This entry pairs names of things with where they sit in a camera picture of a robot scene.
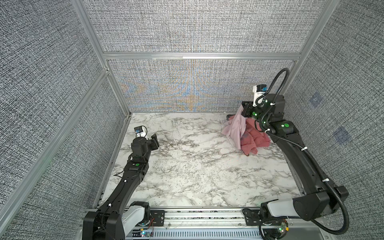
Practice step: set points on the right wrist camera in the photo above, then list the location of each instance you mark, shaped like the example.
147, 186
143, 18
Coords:
259, 94

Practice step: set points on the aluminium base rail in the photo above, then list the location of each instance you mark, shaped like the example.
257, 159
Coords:
217, 223

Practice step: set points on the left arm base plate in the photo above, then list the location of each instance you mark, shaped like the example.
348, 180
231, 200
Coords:
154, 217

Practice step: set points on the dark pink shirt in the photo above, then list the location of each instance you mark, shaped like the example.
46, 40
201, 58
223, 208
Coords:
253, 138

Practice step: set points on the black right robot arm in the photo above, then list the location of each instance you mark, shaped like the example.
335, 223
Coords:
320, 196

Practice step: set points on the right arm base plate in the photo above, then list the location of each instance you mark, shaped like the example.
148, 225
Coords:
254, 217

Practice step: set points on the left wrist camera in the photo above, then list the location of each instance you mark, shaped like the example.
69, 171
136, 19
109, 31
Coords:
139, 131

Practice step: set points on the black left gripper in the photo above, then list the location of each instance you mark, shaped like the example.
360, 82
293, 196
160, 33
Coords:
153, 142

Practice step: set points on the light pink cloth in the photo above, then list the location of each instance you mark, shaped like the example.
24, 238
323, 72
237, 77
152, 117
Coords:
236, 127

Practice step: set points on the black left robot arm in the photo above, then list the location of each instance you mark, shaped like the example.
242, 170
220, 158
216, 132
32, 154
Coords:
111, 221

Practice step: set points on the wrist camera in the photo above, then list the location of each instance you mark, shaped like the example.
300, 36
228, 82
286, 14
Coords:
259, 94
139, 131

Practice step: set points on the aluminium corner frame post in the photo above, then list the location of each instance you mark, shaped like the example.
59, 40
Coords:
316, 31

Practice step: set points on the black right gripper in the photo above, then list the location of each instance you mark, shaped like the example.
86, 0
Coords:
247, 108

